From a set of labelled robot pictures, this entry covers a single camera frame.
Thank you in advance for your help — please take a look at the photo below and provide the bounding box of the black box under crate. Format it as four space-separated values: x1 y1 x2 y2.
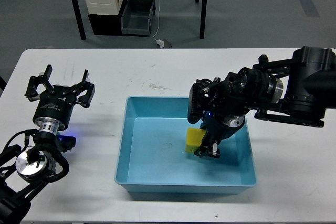
88 4 125 36

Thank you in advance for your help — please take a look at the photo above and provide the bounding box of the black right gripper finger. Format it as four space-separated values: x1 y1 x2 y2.
194 132 220 158

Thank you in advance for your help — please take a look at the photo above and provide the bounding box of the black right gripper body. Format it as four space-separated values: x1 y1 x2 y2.
201 111 246 143

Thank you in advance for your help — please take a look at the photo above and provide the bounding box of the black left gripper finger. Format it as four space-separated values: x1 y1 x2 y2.
25 65 54 101
70 69 95 108

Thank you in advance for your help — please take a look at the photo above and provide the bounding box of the black table leg left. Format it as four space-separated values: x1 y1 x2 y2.
71 0 86 40

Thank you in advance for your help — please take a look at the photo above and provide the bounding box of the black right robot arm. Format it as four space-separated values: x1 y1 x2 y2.
187 46 335 158

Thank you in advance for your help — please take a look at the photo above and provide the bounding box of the dark grey storage bin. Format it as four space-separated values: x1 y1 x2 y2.
121 0 156 36

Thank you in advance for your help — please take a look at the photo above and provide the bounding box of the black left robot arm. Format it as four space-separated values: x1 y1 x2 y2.
1 65 95 223

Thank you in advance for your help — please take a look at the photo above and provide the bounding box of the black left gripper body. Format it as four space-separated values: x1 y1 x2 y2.
33 85 77 131

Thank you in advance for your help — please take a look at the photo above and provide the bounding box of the yellow block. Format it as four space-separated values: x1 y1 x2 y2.
185 127 206 153

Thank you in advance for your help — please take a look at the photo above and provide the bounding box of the white power adapter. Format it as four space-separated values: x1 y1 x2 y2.
156 39 164 49

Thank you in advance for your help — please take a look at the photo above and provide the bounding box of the light blue plastic box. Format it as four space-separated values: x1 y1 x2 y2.
115 97 257 194

